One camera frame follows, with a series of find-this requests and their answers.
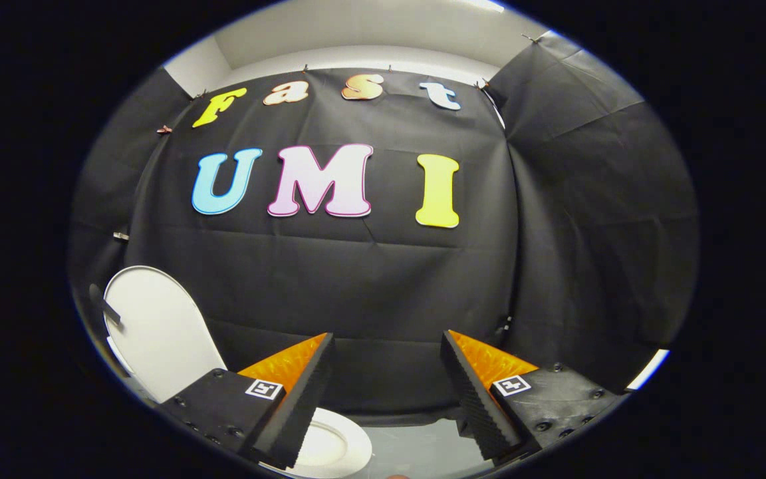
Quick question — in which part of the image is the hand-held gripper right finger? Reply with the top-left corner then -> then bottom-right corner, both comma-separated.
440,330 -> 620,464

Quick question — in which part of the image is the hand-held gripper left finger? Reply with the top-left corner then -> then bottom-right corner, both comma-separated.
160,333 -> 336,469

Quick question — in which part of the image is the white toilet bowl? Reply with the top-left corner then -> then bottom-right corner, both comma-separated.
283,407 -> 373,479

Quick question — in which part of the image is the black backdrop cloth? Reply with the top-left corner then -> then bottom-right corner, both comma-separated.
69,30 -> 700,426

